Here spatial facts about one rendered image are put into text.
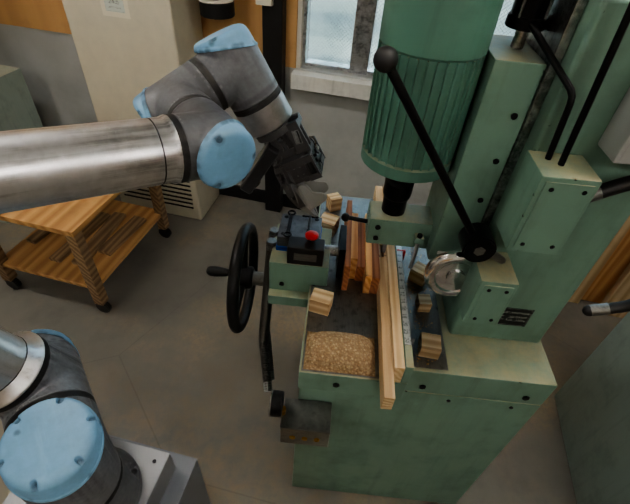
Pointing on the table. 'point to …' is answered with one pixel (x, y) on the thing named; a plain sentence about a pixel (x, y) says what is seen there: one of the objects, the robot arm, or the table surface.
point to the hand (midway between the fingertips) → (310, 211)
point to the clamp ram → (339, 250)
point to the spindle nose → (396, 196)
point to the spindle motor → (426, 82)
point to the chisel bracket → (398, 225)
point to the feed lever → (477, 245)
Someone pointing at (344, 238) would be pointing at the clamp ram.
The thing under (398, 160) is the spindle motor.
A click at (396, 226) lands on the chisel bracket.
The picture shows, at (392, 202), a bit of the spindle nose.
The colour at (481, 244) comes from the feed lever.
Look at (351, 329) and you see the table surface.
